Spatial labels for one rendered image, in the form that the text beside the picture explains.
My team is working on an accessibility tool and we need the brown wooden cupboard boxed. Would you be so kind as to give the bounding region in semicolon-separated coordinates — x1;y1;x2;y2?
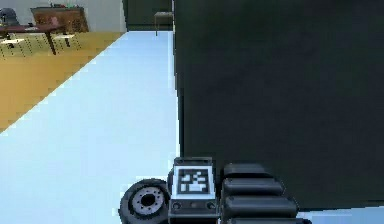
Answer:
30;5;90;34

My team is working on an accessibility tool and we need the dark brown dining table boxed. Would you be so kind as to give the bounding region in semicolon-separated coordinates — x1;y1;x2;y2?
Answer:
0;23;72;56

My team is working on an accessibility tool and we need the dark grey chair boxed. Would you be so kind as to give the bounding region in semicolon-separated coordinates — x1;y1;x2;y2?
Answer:
0;7;20;28

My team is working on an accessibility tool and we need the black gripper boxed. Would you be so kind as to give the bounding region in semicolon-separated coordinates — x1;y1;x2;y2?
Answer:
118;178;172;224

